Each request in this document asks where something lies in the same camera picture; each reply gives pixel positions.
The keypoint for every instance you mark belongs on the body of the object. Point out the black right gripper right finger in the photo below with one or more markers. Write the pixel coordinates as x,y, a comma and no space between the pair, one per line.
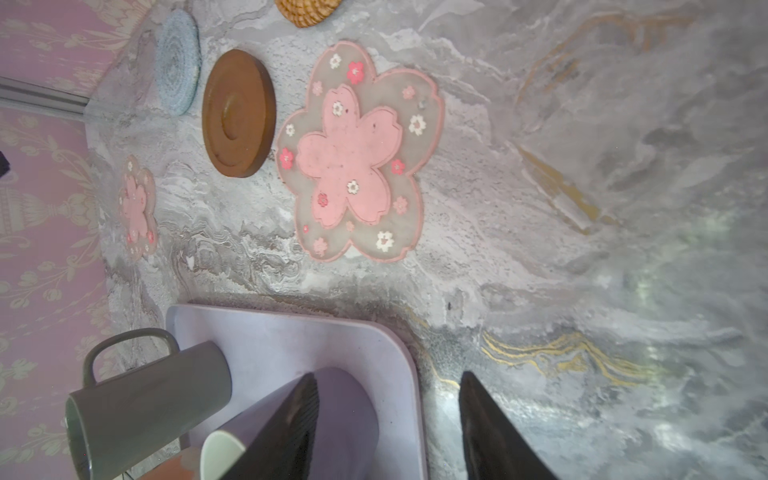
493,447

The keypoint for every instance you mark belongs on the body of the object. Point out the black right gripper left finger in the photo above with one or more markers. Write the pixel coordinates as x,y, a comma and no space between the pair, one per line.
283,447

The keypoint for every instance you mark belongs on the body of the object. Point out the pink flower silicone coaster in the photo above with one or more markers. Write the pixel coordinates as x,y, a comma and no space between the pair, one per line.
350,156

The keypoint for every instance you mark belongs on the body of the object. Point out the brown wooden round coaster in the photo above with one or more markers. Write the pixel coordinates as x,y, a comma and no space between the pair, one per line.
238,114

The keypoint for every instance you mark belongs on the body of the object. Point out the blue woven round coaster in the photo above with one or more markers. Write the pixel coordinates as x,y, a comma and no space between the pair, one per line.
177,62

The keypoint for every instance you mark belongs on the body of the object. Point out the woven rattan round coaster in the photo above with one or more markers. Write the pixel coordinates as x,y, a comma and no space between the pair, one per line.
306,13

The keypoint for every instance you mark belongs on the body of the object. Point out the lavender mug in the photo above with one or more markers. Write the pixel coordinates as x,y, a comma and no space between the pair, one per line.
346,432

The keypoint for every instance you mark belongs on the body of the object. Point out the lavender silicone tray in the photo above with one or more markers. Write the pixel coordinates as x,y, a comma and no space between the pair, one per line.
265,350

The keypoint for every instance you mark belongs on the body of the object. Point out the grey mug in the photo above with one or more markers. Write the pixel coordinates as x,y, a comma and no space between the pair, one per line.
114,424

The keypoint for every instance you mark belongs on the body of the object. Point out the aluminium frame post left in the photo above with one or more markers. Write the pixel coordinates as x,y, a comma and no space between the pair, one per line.
41,100

